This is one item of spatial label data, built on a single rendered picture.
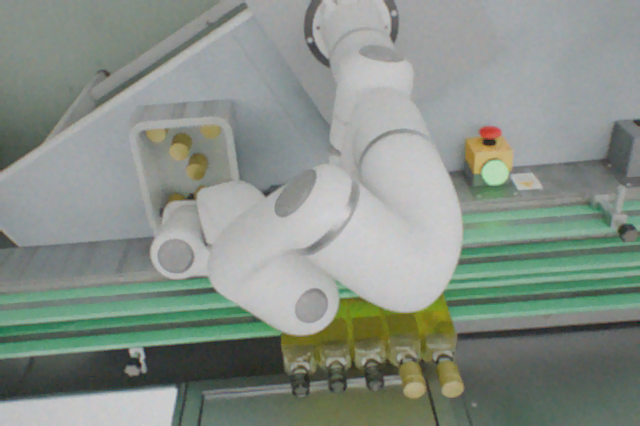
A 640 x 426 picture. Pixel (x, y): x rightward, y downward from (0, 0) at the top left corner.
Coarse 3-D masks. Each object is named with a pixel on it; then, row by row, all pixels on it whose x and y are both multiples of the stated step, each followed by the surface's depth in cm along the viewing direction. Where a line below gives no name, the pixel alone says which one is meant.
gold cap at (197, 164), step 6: (192, 156) 119; (198, 156) 118; (204, 156) 119; (192, 162) 116; (198, 162) 116; (204, 162) 118; (192, 168) 116; (198, 168) 116; (204, 168) 117; (192, 174) 117; (198, 174) 117; (204, 174) 117
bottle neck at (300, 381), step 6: (294, 366) 104; (300, 366) 103; (306, 366) 104; (294, 372) 103; (300, 372) 102; (306, 372) 103; (294, 378) 101; (300, 378) 101; (306, 378) 102; (294, 384) 100; (300, 384) 100; (306, 384) 100; (294, 390) 100; (300, 390) 102; (306, 390) 101; (294, 396) 101; (300, 396) 101; (306, 396) 101
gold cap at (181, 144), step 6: (174, 138) 116; (180, 138) 115; (186, 138) 116; (174, 144) 114; (180, 144) 114; (186, 144) 115; (174, 150) 114; (180, 150) 114; (186, 150) 114; (174, 156) 115; (180, 156) 115; (186, 156) 115
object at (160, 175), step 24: (168, 120) 109; (192, 120) 109; (216, 120) 109; (144, 144) 114; (168, 144) 118; (192, 144) 119; (216, 144) 119; (144, 168) 114; (168, 168) 121; (216, 168) 121; (144, 192) 115; (168, 192) 123; (192, 192) 124
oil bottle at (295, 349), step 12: (288, 336) 107; (300, 336) 107; (312, 336) 107; (288, 348) 105; (300, 348) 105; (312, 348) 105; (288, 360) 104; (300, 360) 104; (312, 360) 105; (288, 372) 106; (312, 372) 106
